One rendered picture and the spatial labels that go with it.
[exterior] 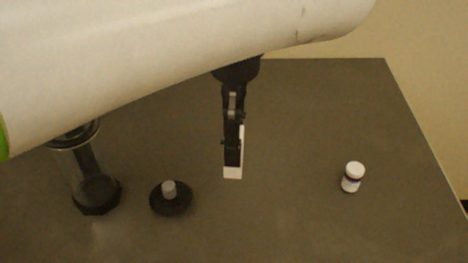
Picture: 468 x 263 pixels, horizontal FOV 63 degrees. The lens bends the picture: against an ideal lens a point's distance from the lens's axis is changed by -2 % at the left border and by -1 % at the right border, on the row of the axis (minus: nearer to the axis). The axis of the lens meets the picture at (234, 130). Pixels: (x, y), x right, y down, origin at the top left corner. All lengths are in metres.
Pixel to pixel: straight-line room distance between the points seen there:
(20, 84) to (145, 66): 0.07
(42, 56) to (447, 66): 1.39
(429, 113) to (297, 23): 1.33
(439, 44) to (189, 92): 0.82
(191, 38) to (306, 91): 0.89
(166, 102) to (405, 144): 0.63
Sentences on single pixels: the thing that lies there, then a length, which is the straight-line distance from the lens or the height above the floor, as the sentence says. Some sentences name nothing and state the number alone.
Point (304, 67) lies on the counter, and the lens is 1.22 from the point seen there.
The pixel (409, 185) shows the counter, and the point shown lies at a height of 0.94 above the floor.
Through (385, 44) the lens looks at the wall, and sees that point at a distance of 1.35.
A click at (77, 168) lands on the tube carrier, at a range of 0.76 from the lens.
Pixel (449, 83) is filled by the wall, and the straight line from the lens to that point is 1.55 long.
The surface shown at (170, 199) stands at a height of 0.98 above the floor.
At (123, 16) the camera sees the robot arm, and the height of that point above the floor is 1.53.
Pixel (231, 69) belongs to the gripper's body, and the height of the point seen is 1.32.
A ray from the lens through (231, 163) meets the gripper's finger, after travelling 0.69.
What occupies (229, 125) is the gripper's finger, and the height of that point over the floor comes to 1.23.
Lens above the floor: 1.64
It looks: 45 degrees down
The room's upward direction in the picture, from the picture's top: straight up
